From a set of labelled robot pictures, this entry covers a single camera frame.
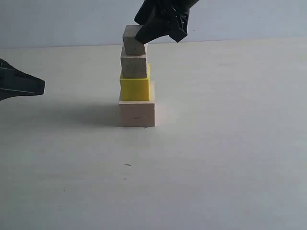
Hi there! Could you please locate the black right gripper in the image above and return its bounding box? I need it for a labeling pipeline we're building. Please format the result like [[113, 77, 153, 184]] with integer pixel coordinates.
[[134, 0, 199, 44]]

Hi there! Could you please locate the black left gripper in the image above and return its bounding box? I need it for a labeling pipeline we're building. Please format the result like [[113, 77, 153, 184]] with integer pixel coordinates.
[[0, 59, 45, 101]]

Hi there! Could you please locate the small wooden cube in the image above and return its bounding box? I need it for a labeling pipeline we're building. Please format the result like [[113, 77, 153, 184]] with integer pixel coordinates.
[[122, 25, 147, 56]]

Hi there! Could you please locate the medium wooden cube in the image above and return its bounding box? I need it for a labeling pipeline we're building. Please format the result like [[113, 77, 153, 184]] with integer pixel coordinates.
[[120, 46, 148, 79]]

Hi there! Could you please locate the yellow block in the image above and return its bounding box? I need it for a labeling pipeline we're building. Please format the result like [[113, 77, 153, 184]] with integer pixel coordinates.
[[119, 64, 151, 101]]

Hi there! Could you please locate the large wooden cube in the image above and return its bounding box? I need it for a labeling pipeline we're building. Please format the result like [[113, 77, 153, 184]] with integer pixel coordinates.
[[118, 80, 156, 127]]

